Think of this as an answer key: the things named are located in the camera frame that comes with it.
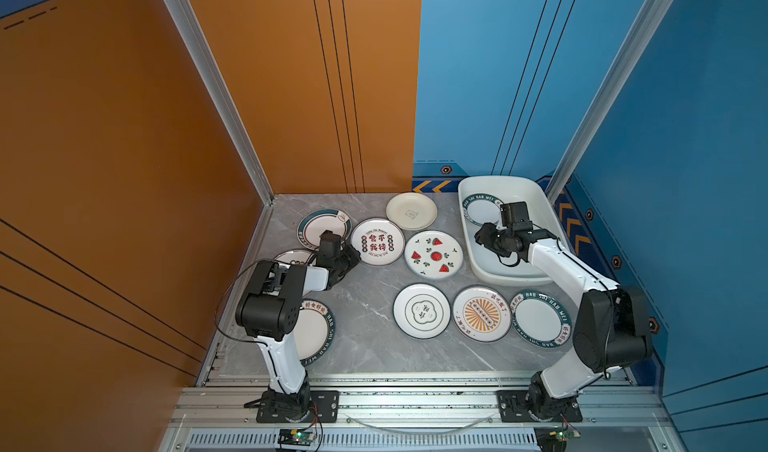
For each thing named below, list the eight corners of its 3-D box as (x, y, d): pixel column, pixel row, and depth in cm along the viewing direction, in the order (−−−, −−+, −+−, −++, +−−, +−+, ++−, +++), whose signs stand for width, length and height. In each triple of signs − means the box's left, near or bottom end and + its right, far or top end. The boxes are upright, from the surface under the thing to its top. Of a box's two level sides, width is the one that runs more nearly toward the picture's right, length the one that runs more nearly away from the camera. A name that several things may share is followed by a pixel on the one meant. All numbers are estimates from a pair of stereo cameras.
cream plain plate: (385, 230, 112) (385, 226, 110) (386, 196, 123) (385, 192, 121) (438, 230, 112) (439, 226, 110) (434, 196, 123) (435, 192, 121)
